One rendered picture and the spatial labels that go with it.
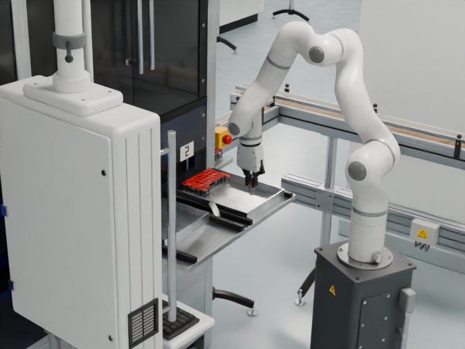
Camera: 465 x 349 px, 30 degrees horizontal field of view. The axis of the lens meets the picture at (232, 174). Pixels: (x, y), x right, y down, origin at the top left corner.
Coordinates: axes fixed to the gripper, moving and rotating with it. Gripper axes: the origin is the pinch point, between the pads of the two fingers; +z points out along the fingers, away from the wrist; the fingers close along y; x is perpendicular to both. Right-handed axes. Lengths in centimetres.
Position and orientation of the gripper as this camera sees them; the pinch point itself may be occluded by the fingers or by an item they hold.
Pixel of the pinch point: (251, 180)
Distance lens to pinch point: 319.4
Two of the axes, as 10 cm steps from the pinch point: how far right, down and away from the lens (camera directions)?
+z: 0.3, 9.1, 4.2
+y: 7.5, 2.6, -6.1
